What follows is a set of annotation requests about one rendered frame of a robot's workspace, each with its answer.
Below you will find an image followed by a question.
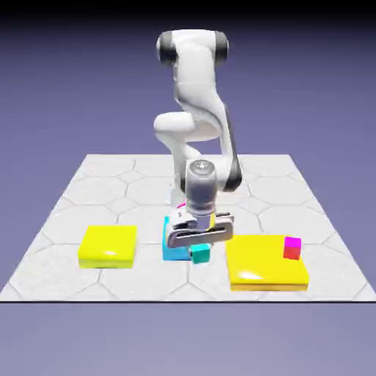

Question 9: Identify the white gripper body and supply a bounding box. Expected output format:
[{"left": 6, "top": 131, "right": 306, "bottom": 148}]
[{"left": 165, "top": 213, "right": 235, "bottom": 250}]

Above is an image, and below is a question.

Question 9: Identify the small teal cube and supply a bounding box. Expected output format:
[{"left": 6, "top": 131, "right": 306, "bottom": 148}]
[{"left": 189, "top": 242, "right": 212, "bottom": 265}]

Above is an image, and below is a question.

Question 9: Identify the small magenta cube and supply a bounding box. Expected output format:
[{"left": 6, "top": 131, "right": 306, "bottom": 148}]
[{"left": 282, "top": 236, "right": 303, "bottom": 261}]

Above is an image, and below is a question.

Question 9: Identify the large yellow box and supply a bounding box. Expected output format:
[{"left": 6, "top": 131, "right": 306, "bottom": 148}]
[
  {"left": 225, "top": 234, "right": 310, "bottom": 292},
  {"left": 77, "top": 225, "right": 139, "bottom": 270}
]

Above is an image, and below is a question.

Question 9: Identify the large cyan box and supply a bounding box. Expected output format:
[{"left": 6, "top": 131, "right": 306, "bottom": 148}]
[{"left": 162, "top": 216, "right": 194, "bottom": 262}]

